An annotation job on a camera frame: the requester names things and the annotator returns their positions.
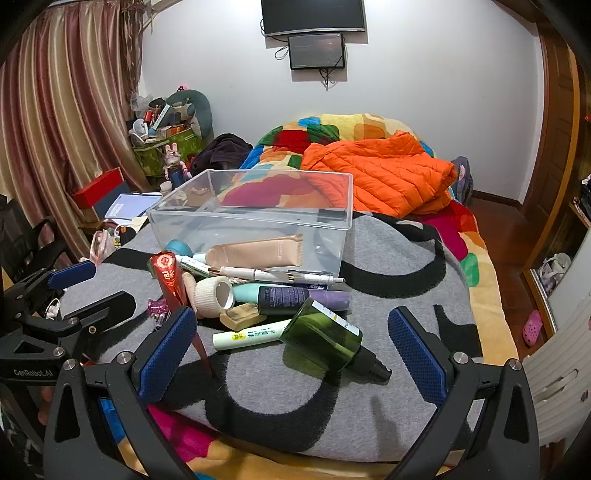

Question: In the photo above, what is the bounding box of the wooden door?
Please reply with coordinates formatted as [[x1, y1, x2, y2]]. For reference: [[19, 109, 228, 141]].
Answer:
[[522, 28, 583, 278]]

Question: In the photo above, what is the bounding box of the black mesh chair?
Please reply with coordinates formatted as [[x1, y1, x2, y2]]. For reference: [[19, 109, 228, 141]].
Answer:
[[0, 195, 71, 283]]

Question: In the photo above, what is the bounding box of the white green tube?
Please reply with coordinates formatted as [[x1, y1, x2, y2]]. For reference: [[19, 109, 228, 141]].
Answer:
[[212, 319, 293, 352]]

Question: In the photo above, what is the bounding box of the large black wall television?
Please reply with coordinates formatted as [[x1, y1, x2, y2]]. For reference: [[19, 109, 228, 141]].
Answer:
[[261, 0, 368, 38]]

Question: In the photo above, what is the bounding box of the white blue notebook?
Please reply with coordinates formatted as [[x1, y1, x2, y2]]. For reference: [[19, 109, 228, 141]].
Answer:
[[105, 194, 162, 220]]

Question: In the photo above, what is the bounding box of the brown glass bottle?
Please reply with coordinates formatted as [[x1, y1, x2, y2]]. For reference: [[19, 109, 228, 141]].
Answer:
[[279, 298, 392, 385]]

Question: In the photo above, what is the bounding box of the mahjong tile block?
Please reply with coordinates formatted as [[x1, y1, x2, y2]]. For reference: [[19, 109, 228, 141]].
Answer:
[[219, 302, 269, 332]]

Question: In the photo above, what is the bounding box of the small black wall monitor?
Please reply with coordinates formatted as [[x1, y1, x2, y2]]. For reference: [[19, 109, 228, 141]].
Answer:
[[288, 33, 347, 71]]

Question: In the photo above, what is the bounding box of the red box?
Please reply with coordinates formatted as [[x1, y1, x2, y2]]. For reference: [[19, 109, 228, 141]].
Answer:
[[71, 168, 125, 209]]

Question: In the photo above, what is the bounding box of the white silver pen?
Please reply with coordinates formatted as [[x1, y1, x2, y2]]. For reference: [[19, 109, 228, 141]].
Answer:
[[219, 266, 346, 285]]

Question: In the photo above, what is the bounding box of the dark cloth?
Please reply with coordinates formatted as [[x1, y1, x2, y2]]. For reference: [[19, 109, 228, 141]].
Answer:
[[190, 134, 254, 177]]

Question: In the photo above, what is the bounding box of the wooden shelf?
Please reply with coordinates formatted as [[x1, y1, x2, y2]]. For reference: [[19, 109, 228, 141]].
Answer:
[[569, 173, 591, 232]]

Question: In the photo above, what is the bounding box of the purple tube with dark cap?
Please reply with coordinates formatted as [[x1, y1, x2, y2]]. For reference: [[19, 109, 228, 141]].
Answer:
[[257, 286, 352, 317]]

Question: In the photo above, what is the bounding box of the colourful patchwork blanket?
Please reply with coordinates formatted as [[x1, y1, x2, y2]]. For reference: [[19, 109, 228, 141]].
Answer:
[[92, 112, 520, 480]]

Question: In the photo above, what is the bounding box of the grey garment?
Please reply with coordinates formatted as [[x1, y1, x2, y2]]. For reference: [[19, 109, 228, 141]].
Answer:
[[450, 157, 474, 206]]

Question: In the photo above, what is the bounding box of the peach cylindrical tube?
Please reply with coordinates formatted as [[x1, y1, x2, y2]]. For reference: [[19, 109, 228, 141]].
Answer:
[[181, 271, 200, 309]]

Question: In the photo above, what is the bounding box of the striped brown curtain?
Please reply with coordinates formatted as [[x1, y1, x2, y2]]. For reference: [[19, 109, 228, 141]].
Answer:
[[0, 0, 155, 261]]

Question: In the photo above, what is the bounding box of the small white tube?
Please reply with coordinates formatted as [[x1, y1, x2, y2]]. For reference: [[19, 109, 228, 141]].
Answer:
[[180, 256, 219, 278]]

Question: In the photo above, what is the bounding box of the grey green neck pillow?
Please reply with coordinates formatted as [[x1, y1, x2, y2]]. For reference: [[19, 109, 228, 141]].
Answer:
[[165, 89, 216, 139]]

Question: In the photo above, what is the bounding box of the orange down jacket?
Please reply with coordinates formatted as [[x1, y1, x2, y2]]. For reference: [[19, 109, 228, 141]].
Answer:
[[300, 130, 458, 219]]

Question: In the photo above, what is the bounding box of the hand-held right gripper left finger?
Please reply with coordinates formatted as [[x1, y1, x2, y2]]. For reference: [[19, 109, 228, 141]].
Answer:
[[43, 306, 199, 480]]

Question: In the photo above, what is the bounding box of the pink transparent case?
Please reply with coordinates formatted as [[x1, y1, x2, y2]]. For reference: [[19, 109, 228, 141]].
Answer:
[[91, 229, 119, 265]]

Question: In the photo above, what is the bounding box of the blue round jar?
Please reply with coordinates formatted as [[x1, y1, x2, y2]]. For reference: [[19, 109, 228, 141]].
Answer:
[[165, 239, 194, 259]]

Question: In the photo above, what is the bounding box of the green patterned bag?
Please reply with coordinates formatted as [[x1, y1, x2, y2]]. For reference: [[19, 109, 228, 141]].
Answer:
[[131, 129, 204, 178]]

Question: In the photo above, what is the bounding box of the pink clog shoe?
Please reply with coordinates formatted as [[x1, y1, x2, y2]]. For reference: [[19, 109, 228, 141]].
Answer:
[[523, 310, 544, 348]]

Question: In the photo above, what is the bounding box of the white sliding door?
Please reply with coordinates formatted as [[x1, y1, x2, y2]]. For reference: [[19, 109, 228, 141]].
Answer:
[[524, 231, 591, 448]]

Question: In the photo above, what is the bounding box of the rose gold shoehorn brush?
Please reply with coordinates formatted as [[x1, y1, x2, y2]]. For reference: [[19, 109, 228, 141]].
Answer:
[[205, 233, 304, 268]]

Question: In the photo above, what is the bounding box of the cream ribbed cylinder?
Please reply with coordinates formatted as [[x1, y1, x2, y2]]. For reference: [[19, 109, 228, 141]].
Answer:
[[194, 276, 235, 319]]

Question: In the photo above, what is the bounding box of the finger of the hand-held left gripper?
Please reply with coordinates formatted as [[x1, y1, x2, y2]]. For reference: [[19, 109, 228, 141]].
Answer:
[[20, 290, 138, 357], [2, 260, 98, 320]]

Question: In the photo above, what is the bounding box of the red gold printed packet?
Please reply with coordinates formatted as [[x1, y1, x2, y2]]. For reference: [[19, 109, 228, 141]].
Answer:
[[148, 250, 214, 377]]

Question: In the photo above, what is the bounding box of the teal tube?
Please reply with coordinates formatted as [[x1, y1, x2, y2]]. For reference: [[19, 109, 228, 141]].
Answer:
[[231, 282, 265, 304]]

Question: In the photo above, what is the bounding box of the pink bunny figure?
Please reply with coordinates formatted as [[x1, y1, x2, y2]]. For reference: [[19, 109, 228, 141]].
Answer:
[[164, 144, 193, 186]]

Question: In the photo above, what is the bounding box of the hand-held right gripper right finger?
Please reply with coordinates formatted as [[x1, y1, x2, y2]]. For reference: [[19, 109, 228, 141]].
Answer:
[[387, 306, 541, 480]]

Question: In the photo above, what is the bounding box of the clear plastic storage box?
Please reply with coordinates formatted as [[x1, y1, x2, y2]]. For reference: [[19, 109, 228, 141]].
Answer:
[[146, 169, 354, 282]]

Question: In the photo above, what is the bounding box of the white bag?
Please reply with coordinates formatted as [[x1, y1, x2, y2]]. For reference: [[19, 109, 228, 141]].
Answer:
[[538, 253, 573, 296]]

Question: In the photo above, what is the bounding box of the pink shiny wrapper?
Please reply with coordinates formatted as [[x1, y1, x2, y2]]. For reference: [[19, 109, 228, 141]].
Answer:
[[148, 298, 174, 329]]

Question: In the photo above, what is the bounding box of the person's left hand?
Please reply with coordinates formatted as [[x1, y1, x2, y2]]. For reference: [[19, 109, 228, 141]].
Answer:
[[37, 385, 52, 425]]

